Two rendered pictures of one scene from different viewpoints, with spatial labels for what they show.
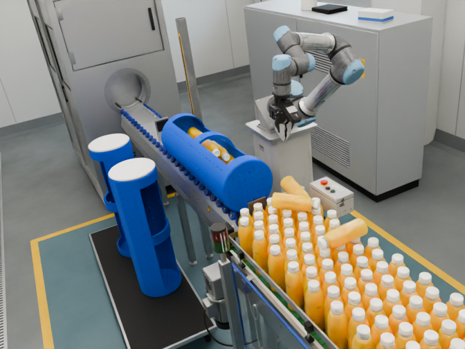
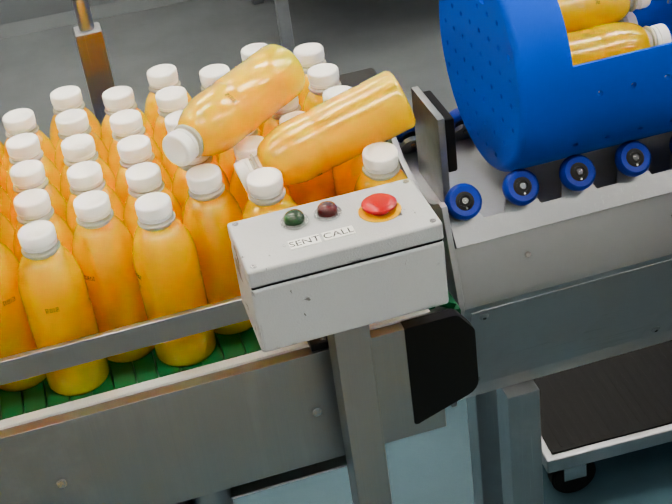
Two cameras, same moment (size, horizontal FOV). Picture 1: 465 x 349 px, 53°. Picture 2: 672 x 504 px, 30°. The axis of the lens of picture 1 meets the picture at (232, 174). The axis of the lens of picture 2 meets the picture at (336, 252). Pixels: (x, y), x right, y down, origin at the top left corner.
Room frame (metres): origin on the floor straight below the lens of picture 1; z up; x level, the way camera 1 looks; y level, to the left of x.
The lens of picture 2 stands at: (2.08, -1.49, 1.77)
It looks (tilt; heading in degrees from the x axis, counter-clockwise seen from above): 33 degrees down; 102
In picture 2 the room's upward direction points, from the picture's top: 8 degrees counter-clockwise
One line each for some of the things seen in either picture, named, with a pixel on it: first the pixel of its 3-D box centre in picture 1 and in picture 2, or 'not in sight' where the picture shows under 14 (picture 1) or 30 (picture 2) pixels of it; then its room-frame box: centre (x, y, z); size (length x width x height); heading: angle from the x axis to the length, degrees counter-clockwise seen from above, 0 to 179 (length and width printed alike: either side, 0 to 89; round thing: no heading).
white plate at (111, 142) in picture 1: (108, 142); not in sight; (2.97, 0.80, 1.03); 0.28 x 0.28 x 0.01
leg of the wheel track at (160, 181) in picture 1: (159, 174); not in sight; (3.81, 0.66, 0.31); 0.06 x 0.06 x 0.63; 24
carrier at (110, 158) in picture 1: (124, 197); not in sight; (2.97, 0.80, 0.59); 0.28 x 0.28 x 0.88
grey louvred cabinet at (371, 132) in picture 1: (322, 86); not in sight; (4.39, -0.99, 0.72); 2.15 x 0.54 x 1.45; 21
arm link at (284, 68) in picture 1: (282, 69); not in sight; (1.85, -0.26, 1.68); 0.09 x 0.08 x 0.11; 120
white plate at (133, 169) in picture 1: (131, 169); not in sight; (2.50, 0.59, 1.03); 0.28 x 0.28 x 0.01
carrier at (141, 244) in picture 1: (147, 230); not in sight; (2.50, 0.59, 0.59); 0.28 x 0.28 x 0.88
